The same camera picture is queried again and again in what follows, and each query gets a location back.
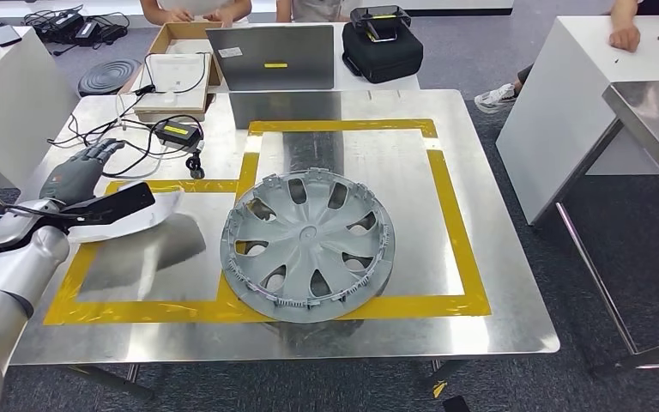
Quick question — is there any black power plug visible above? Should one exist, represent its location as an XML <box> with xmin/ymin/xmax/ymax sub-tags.
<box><xmin>185</xmin><ymin>150</ymin><xmax>206</xmax><ymax>181</ymax></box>

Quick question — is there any white curved plastic part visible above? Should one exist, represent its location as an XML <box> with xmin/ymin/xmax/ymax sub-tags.
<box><xmin>68</xmin><ymin>180</ymin><xmax>185</xmax><ymax>245</ymax></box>

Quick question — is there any stainless steel box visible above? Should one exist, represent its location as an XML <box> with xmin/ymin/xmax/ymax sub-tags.
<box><xmin>205</xmin><ymin>24</ymin><xmax>336</xmax><ymax>92</ymax></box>

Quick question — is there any person's foot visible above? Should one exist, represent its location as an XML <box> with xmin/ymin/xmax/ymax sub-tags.
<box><xmin>474</xmin><ymin>82</ymin><xmax>518</xmax><ymax>115</ymax></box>

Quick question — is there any black power adapter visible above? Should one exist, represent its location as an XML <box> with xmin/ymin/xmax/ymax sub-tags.
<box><xmin>153</xmin><ymin>120</ymin><xmax>203</xmax><ymax>150</ymax></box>

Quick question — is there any brown cardboard box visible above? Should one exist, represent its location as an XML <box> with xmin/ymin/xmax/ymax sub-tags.
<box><xmin>118</xmin><ymin>21</ymin><xmax>226</xmax><ymax>124</ymax></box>

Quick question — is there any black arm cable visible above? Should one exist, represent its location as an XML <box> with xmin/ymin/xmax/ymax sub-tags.
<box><xmin>2</xmin><ymin>202</ymin><xmax>98</xmax><ymax>221</ymax></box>

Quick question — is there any black charger bundle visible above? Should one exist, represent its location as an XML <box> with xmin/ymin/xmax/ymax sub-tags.
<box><xmin>22</xmin><ymin>5</ymin><xmax>131</xmax><ymax>57</ymax></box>

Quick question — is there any person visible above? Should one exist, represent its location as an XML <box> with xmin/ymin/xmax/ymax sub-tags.
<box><xmin>275</xmin><ymin>0</ymin><xmax>362</xmax><ymax>24</ymax></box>
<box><xmin>139</xmin><ymin>0</ymin><xmax>253</xmax><ymax>27</ymax></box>

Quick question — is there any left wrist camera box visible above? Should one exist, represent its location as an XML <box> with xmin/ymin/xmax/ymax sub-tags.
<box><xmin>59</xmin><ymin>181</ymin><xmax>157</xmax><ymax>228</ymax></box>

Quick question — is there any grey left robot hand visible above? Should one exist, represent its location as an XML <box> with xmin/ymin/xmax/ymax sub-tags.
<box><xmin>39</xmin><ymin>138</ymin><xmax>126</xmax><ymax>207</ymax></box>

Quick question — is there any black power cable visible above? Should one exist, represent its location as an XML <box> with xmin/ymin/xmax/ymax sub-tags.
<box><xmin>46</xmin><ymin>85</ymin><xmax>206</xmax><ymax>179</ymax></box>

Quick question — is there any person's hand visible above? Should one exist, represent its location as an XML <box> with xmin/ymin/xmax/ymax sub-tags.
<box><xmin>608</xmin><ymin>22</ymin><xmax>642</xmax><ymax>53</ymax></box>

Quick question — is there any white flat device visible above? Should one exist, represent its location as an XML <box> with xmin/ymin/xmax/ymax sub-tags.
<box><xmin>134</xmin><ymin>51</ymin><xmax>213</xmax><ymax>115</ymax></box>

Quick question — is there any black carry bag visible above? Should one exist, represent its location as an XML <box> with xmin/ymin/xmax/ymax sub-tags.
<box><xmin>341</xmin><ymin>22</ymin><xmax>425</xmax><ymax>85</ymax></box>

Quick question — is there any grey wheel hubcap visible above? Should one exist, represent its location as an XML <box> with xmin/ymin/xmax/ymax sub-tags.
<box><xmin>220</xmin><ymin>167</ymin><xmax>397</xmax><ymax>324</ymax></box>

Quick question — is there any black device yellow mark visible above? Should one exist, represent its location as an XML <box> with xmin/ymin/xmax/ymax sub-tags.
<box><xmin>350</xmin><ymin>4</ymin><xmax>413</xmax><ymax>43</ymax></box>

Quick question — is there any stainless steel workbench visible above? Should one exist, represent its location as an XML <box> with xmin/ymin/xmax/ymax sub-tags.
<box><xmin>9</xmin><ymin>88</ymin><xmax>561</xmax><ymax>399</ymax></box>

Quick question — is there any thin black cable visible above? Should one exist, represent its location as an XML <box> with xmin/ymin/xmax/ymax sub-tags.
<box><xmin>133</xmin><ymin>51</ymin><xmax>212</xmax><ymax>97</ymax></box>

